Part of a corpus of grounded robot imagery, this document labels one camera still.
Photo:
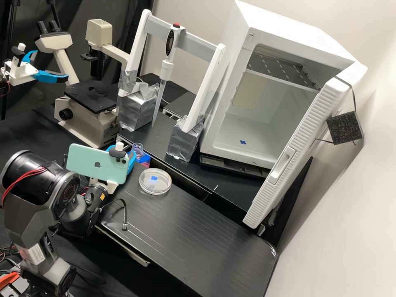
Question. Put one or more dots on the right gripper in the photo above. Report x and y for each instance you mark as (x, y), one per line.
(112, 187)

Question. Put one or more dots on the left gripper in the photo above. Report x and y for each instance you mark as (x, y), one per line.
(21, 72)

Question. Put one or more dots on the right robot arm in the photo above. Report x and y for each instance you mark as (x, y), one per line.
(29, 198)

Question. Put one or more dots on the small bottle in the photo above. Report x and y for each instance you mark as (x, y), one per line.
(138, 151)

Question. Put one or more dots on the blue bottle holder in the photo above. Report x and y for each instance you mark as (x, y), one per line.
(144, 159)

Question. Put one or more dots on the left phone holder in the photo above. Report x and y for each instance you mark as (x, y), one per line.
(21, 47)

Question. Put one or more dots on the petri dish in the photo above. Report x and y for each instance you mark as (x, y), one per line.
(155, 181)

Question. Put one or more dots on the cream microscope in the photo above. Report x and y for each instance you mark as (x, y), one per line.
(89, 114)

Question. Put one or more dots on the white pipette stand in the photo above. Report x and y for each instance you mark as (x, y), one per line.
(204, 89)

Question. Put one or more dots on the black tray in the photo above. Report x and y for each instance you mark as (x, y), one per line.
(232, 168)

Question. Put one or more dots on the pipette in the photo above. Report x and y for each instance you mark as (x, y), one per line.
(171, 40)

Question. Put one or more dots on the white incubator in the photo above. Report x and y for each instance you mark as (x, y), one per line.
(247, 123)

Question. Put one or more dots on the incubator door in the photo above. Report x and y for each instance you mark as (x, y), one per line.
(297, 148)

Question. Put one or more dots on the right wrist camera phone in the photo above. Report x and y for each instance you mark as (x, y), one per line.
(92, 161)

